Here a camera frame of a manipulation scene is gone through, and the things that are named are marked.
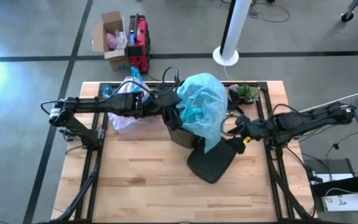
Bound black trash bin lid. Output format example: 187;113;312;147
186;136;239;184

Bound black aluminium table frame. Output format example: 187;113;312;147
53;80;316;224

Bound clear plastic bundle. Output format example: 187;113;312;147
115;28;129;49

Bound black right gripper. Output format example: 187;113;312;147
226;114;276;156

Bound grey chair leg caster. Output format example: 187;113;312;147
340;0;358;22

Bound black work glove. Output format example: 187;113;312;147
230;101;245;115

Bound black diagonal bar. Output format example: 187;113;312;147
309;174;358;200

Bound white paper with scribble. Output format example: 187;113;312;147
321;192;358;213

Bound pink plastic bundle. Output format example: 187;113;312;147
106;30;118;50

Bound red black toolbox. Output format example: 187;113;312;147
126;14;151;75

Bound small potted succulent plant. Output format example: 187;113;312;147
228;81;261;106

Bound black plastic trash bin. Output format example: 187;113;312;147
167;126;203;149

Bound tangled coloured cables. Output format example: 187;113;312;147
247;0;291;24

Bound translucent pink trash bag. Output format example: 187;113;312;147
100;65;168;135

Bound open cardboard box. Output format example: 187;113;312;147
91;11;130;72

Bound plain white paper sheet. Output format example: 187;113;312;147
311;172;356;185

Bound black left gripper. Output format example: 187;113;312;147
132;83;183;131

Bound light blue trash bag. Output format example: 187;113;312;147
175;73;229;154

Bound white pole with base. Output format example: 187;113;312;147
212;0;253;67

